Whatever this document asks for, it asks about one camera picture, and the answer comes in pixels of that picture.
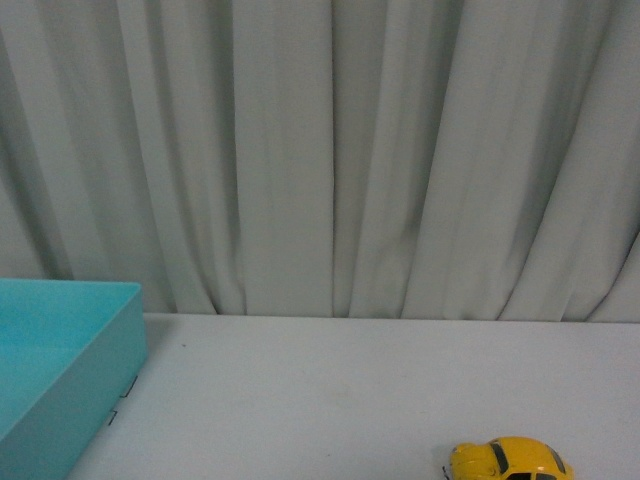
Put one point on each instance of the turquoise plastic storage bin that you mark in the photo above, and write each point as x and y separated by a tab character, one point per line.
70	350

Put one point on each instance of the yellow beetle toy car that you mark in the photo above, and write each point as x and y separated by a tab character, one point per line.
506	458

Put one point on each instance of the white pleated curtain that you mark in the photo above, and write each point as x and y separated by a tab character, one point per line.
394	159

